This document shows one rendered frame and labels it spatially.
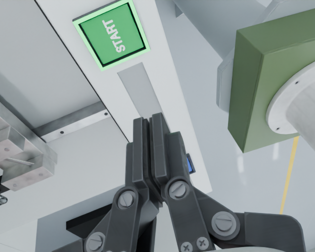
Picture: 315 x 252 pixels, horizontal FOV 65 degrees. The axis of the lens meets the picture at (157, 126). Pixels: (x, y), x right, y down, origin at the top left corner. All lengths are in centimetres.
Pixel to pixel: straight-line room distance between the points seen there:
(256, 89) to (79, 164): 41
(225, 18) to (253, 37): 24
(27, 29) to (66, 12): 17
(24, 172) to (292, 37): 49
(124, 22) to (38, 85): 25
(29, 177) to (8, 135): 10
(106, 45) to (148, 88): 8
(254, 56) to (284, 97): 10
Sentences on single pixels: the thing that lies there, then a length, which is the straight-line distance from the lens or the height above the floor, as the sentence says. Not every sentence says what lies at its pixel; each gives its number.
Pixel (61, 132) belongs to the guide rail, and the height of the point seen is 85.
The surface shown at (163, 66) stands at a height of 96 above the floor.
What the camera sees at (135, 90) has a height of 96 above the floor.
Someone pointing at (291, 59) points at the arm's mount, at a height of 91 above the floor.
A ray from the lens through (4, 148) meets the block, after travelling 44.
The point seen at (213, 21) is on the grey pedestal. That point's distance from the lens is 73.
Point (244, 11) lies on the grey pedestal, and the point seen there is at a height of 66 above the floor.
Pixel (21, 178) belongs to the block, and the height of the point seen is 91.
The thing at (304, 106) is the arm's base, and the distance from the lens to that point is 50.
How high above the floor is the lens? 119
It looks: 43 degrees down
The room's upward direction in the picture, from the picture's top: 160 degrees clockwise
